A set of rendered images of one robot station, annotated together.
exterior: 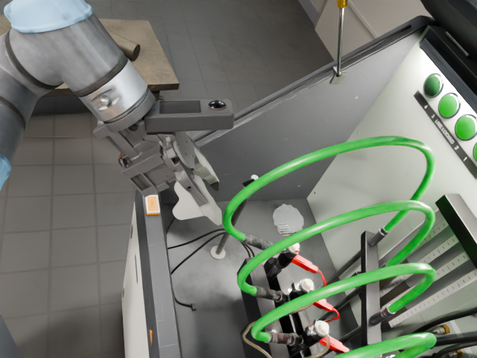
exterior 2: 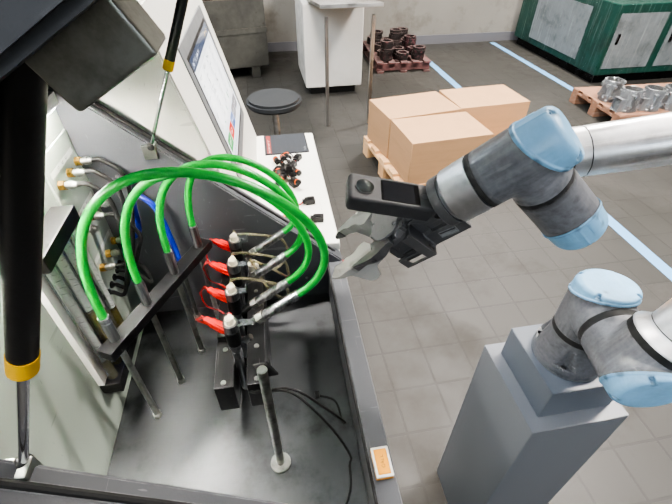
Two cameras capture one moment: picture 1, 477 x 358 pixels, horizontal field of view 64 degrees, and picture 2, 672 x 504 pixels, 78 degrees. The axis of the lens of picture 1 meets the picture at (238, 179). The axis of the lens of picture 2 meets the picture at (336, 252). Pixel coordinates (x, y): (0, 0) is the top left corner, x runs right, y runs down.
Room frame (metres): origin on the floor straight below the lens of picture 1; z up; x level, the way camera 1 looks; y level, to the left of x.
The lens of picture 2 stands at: (0.83, 0.21, 1.69)
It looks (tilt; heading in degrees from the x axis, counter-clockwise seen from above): 41 degrees down; 203
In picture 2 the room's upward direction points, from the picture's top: straight up
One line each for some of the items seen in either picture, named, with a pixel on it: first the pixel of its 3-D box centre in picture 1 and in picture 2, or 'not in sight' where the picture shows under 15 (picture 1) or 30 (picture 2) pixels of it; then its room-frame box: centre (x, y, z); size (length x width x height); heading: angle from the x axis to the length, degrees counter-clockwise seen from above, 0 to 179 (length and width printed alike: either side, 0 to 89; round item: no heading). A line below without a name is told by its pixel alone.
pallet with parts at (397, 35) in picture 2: not in sight; (394, 44); (-4.95, -1.44, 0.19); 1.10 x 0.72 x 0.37; 33
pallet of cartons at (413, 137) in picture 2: not in sight; (457, 139); (-2.36, -0.12, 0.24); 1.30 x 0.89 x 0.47; 127
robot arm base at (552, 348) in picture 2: not in sight; (574, 339); (0.10, 0.47, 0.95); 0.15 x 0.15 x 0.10
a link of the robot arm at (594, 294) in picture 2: not in sight; (598, 306); (0.10, 0.47, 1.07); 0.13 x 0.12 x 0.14; 22
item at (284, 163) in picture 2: not in sight; (288, 166); (-0.24, -0.42, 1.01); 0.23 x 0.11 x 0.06; 32
